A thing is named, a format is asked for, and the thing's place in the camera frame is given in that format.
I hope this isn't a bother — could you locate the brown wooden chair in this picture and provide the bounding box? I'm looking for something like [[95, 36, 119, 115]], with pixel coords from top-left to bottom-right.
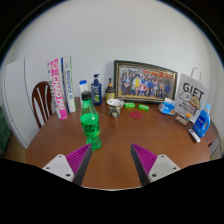
[[31, 80, 56, 130]]

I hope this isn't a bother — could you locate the dark amber pump bottle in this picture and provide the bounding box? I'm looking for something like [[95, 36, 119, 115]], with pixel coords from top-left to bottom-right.
[[105, 78, 116, 104]]

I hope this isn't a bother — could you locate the white refrigerator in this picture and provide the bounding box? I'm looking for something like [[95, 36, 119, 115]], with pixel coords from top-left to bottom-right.
[[0, 58, 38, 150]]

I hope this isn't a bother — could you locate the green and white cardboard tube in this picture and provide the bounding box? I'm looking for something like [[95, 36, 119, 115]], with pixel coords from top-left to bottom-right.
[[60, 55, 77, 114]]

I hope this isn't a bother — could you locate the blue detergent bottle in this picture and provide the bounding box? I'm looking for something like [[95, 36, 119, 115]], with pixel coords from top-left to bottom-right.
[[192, 102, 212, 139]]

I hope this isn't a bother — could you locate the white radiator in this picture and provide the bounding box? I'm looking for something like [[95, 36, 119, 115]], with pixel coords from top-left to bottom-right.
[[209, 139, 224, 162]]

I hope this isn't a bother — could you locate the dark blue pump bottle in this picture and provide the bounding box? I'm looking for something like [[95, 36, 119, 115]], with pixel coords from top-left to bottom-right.
[[90, 73, 103, 106]]

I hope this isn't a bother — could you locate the framed group picture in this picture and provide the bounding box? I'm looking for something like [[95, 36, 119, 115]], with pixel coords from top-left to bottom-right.
[[113, 59, 179, 104]]

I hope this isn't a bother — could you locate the blue tissue pack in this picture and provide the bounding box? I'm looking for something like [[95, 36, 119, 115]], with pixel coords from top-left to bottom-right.
[[157, 97, 177, 116]]

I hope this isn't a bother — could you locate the white remote control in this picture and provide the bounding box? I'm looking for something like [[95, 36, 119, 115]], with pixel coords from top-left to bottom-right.
[[187, 128, 202, 144]]

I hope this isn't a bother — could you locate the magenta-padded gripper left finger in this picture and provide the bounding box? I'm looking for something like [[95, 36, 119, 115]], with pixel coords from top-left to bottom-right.
[[42, 143, 93, 186]]

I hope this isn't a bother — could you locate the pink cardboard tube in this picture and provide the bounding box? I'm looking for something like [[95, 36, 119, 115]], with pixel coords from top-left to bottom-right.
[[46, 58, 69, 121]]

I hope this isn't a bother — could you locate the flat round red coaster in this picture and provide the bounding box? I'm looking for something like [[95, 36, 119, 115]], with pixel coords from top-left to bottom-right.
[[129, 110, 144, 120]]

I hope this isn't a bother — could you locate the white paper gift bag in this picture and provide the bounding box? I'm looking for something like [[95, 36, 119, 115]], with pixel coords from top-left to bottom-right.
[[173, 67, 210, 124]]

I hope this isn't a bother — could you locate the dark green crate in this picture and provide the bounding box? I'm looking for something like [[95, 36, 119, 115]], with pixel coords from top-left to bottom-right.
[[0, 106, 13, 156]]

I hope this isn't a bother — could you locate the green plastic drink bottle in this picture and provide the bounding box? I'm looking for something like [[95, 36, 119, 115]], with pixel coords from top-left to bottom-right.
[[79, 90, 103, 151]]

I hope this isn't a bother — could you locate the white bottle with blue cap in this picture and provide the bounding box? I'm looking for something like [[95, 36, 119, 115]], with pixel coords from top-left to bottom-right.
[[78, 79, 90, 108]]

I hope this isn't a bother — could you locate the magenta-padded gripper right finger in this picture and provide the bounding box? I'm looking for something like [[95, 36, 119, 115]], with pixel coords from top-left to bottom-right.
[[130, 143, 181, 187]]

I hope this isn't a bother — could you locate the small brown snack pack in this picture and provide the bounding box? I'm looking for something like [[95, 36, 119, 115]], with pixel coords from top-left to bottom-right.
[[174, 113, 190, 127]]

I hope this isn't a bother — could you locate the camouflage print cup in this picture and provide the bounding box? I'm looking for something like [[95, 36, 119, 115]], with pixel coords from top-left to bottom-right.
[[106, 98, 125, 119]]

